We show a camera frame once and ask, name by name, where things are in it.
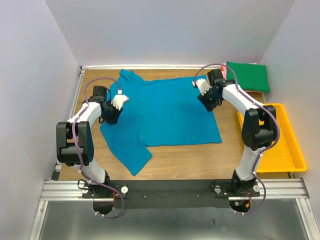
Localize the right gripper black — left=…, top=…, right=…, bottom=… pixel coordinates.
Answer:
left=197, top=86, right=223, bottom=113

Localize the blue t shirt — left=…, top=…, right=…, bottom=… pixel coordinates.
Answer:
left=100, top=69, right=222, bottom=176

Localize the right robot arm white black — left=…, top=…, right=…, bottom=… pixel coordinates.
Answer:
left=192, top=69, right=280, bottom=196

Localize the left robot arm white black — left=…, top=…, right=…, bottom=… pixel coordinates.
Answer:
left=56, top=86, right=129, bottom=198

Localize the pink folded t shirt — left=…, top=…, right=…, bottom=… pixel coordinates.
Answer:
left=220, top=66, right=257, bottom=93

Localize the green folded t shirt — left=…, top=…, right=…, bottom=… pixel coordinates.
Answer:
left=226, top=61, right=271, bottom=93

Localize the yellow plastic tray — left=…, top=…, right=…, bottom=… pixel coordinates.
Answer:
left=237, top=102, right=308, bottom=174

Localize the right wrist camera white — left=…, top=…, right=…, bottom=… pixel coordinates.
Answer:
left=195, top=78, right=211, bottom=96

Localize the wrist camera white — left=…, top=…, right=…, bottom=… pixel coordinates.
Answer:
left=195, top=78, right=211, bottom=96
left=111, top=94, right=129, bottom=111

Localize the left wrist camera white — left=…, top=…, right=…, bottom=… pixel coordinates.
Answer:
left=111, top=94, right=129, bottom=111

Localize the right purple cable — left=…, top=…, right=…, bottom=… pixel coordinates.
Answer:
left=191, top=63, right=280, bottom=217

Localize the purple cable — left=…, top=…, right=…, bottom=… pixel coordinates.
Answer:
left=191, top=63, right=280, bottom=217
left=71, top=77, right=126, bottom=219

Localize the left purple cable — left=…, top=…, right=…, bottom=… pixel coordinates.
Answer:
left=71, top=77, right=126, bottom=219

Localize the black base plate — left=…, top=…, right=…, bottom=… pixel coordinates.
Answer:
left=77, top=179, right=261, bottom=215

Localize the aluminium frame rail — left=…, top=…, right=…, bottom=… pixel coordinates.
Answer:
left=28, top=65, right=320, bottom=240

